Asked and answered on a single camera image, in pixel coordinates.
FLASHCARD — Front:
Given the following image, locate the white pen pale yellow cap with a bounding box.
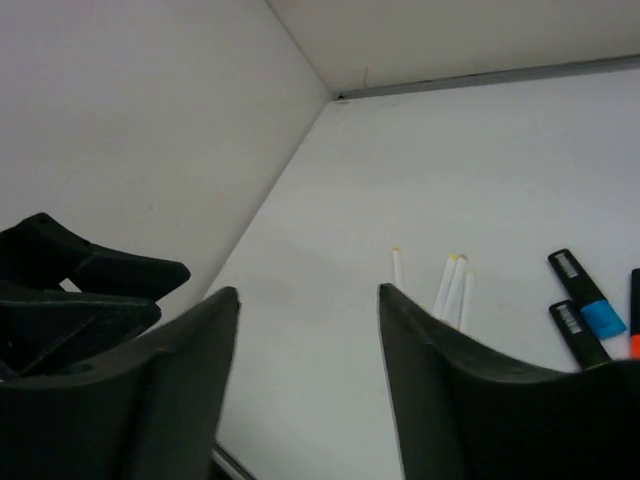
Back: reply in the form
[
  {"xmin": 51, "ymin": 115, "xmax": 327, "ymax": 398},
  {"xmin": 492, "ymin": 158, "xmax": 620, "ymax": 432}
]
[{"xmin": 459, "ymin": 271, "xmax": 475, "ymax": 332}]

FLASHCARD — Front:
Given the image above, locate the white pen orange cap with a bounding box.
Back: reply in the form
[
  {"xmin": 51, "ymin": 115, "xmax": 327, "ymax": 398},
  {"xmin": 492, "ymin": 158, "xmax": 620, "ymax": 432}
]
[{"xmin": 392, "ymin": 247, "xmax": 404, "ymax": 290}]

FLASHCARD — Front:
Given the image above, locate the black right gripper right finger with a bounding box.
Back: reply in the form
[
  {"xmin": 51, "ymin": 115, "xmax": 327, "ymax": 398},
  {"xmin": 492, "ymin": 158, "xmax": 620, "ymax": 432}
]
[{"xmin": 378, "ymin": 283, "xmax": 639, "ymax": 479}]

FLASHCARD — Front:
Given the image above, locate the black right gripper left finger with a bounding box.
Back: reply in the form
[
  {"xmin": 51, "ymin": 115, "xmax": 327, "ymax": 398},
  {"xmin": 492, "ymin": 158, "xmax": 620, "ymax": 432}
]
[{"xmin": 1, "ymin": 287, "xmax": 239, "ymax": 479}]

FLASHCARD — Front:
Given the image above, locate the black highlighter blue cap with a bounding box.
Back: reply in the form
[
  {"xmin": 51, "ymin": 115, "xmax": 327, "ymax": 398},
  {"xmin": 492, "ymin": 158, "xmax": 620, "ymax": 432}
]
[{"xmin": 547, "ymin": 249, "xmax": 627, "ymax": 340}]

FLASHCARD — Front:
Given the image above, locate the black highlighter yellow cap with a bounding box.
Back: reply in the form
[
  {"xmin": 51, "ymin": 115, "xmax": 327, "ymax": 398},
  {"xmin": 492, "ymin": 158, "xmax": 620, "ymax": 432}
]
[{"xmin": 548, "ymin": 301, "xmax": 611, "ymax": 370}]

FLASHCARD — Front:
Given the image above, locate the black highlighter orange cap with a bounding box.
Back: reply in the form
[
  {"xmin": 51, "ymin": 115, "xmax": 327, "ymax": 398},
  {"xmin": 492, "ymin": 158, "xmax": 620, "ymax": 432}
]
[{"xmin": 629, "ymin": 268, "xmax": 640, "ymax": 360}]

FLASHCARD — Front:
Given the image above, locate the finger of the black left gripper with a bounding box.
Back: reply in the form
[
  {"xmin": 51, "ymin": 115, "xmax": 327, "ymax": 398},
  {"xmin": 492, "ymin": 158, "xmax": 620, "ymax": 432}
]
[
  {"xmin": 1, "ymin": 287, "xmax": 161, "ymax": 378},
  {"xmin": 1, "ymin": 212, "xmax": 191, "ymax": 302}
]

